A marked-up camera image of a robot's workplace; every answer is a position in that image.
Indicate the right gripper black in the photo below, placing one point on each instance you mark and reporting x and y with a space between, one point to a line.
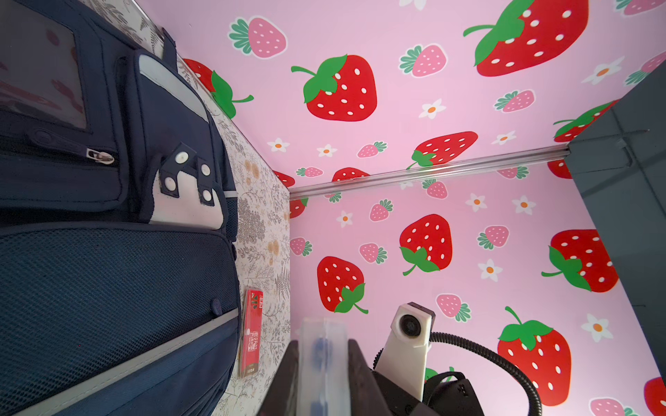
449 393

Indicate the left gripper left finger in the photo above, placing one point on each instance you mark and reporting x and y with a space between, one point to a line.
281 398

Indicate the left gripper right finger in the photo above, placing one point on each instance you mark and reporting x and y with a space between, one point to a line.
366 398

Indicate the clear plastic pencil case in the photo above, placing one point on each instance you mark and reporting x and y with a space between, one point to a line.
323 368

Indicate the navy blue student backpack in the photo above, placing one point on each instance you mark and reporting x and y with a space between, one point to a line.
119 288

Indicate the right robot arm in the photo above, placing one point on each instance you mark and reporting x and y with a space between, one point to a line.
565 277

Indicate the red box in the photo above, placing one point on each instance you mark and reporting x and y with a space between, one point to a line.
251 333

